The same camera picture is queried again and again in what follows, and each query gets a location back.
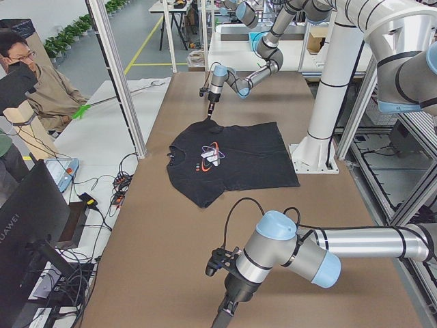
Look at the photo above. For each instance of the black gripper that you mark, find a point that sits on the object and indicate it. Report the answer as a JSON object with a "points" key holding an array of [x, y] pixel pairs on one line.
{"points": [[240, 286], [213, 98]]}

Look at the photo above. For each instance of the black printed t-shirt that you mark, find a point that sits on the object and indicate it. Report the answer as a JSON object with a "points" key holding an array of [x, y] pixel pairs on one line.
{"points": [[207, 159]]}

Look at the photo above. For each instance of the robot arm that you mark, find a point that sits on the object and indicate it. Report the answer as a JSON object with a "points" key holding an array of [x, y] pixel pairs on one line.
{"points": [[265, 47], [399, 34]]}

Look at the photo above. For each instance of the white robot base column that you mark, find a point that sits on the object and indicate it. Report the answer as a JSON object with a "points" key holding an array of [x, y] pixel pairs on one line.
{"points": [[315, 153]]}

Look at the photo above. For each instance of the blue plastic bin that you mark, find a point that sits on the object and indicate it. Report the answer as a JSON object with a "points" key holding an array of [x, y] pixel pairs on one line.
{"points": [[255, 38]]}

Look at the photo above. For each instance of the red black usb hub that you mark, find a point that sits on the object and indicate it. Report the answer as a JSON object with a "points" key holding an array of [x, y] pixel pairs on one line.
{"points": [[121, 184]]}

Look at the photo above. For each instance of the cardboard box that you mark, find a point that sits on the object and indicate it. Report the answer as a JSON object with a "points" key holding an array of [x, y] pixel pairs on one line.
{"points": [[316, 39]]}

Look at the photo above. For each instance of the long reach grabber tool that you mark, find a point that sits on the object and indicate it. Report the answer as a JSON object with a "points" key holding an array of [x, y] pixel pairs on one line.
{"points": [[83, 108]]}

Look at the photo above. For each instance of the black power adapter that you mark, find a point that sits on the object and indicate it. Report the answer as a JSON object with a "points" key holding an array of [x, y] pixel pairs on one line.
{"points": [[88, 199]]}

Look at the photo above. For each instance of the seated man beige hoodie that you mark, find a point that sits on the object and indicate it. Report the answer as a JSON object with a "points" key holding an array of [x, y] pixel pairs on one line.
{"points": [[55, 99]]}

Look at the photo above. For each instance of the blue teach pendant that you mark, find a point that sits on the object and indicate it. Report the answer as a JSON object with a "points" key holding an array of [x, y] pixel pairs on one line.
{"points": [[62, 171]]}

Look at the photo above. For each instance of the black Huawei monitor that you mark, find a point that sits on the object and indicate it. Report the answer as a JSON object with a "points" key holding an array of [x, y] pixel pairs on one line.
{"points": [[36, 211]]}

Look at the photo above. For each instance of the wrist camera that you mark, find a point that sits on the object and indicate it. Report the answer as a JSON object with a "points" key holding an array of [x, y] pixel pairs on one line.
{"points": [[222, 259], [203, 90]]}

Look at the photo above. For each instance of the aluminium frame post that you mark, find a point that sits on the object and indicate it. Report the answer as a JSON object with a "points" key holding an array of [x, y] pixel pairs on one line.
{"points": [[106, 40]]}

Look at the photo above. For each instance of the black camera on wooden post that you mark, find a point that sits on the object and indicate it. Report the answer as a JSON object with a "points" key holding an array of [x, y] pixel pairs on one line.
{"points": [[14, 86]]}

